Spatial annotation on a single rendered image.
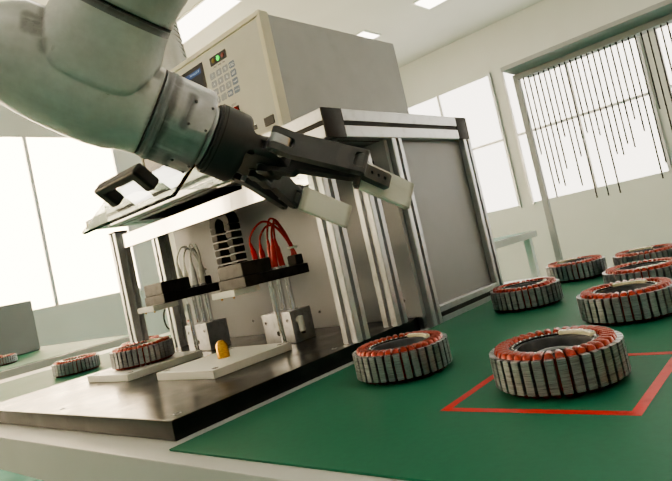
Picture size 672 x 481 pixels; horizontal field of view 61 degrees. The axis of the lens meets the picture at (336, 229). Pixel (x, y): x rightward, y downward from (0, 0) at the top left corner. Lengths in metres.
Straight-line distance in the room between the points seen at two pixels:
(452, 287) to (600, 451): 0.68
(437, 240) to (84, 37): 0.69
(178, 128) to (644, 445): 0.44
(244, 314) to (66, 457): 0.58
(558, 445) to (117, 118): 0.44
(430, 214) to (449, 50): 7.08
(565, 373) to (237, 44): 0.77
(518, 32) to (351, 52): 6.56
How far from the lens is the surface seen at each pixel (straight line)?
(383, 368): 0.63
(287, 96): 0.97
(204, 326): 1.16
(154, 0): 0.55
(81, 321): 5.96
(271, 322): 1.00
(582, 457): 0.39
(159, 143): 0.56
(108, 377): 1.08
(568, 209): 7.33
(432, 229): 1.02
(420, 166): 1.04
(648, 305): 0.73
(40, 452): 0.86
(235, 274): 0.93
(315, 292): 1.09
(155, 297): 1.13
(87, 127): 0.56
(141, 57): 0.55
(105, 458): 0.69
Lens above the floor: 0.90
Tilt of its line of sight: 2 degrees up
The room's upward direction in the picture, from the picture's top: 12 degrees counter-clockwise
